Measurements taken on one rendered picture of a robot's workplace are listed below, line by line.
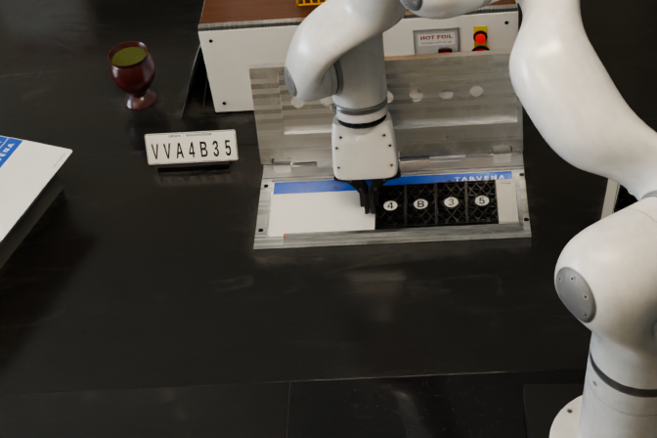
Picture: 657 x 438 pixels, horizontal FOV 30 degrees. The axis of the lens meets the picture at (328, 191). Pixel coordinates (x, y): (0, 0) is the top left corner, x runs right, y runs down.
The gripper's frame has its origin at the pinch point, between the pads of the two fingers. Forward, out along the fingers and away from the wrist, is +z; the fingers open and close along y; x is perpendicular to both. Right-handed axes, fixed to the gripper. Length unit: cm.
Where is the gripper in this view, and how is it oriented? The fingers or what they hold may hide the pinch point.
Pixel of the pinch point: (369, 198)
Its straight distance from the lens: 197.8
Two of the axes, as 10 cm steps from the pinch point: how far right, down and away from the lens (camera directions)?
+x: 0.6, -5.2, 8.5
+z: 0.9, 8.5, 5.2
